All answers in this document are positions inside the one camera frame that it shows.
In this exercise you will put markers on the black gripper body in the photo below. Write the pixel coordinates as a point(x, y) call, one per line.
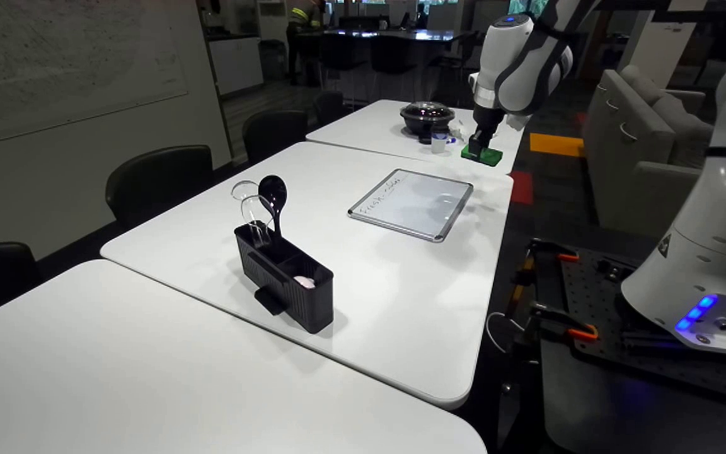
point(486, 119)

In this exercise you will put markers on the small framed whiteboard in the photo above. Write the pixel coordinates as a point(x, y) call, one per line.
point(415, 202)

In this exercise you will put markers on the clear wire whisk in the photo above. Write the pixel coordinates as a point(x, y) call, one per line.
point(253, 210)

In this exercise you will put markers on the grey sofa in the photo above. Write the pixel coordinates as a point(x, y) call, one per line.
point(644, 149)

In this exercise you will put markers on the orange black clamp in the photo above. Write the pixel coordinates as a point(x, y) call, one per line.
point(572, 329)

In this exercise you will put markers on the black bowl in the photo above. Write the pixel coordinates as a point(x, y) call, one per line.
point(423, 119)

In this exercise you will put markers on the black chair near wall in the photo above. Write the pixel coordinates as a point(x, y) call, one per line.
point(157, 181)

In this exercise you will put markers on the green rectangular block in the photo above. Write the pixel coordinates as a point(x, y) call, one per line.
point(486, 154)

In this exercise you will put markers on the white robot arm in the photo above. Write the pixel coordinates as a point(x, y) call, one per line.
point(682, 283)

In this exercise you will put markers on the black utensil holder box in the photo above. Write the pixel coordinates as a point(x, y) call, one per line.
point(287, 282)

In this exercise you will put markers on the black spoon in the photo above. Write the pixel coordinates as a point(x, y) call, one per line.
point(273, 196)

